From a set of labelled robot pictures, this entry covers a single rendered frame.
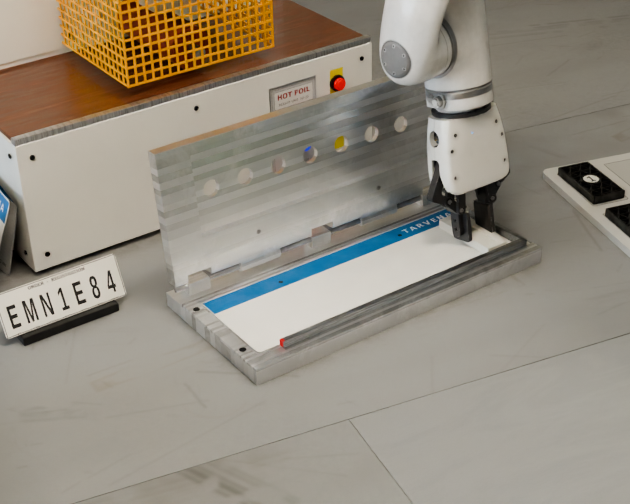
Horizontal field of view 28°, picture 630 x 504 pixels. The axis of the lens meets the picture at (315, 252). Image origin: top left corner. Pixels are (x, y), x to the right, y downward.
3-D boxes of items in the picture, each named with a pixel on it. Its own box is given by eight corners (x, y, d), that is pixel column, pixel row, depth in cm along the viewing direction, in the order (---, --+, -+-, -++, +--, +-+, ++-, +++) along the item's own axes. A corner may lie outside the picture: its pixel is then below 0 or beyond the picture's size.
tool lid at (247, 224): (154, 154, 145) (147, 150, 147) (177, 298, 153) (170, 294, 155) (445, 62, 167) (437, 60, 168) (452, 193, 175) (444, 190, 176)
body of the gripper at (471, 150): (448, 114, 152) (457, 200, 156) (510, 92, 157) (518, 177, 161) (409, 106, 158) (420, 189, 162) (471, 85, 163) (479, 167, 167)
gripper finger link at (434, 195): (420, 186, 156) (443, 214, 160) (456, 140, 158) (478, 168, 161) (414, 185, 157) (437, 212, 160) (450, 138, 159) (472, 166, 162)
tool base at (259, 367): (257, 386, 142) (255, 359, 140) (167, 305, 157) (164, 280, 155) (540, 262, 163) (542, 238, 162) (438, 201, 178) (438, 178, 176)
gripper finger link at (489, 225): (486, 185, 161) (491, 234, 164) (505, 178, 163) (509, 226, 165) (470, 181, 164) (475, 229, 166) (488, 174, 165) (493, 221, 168)
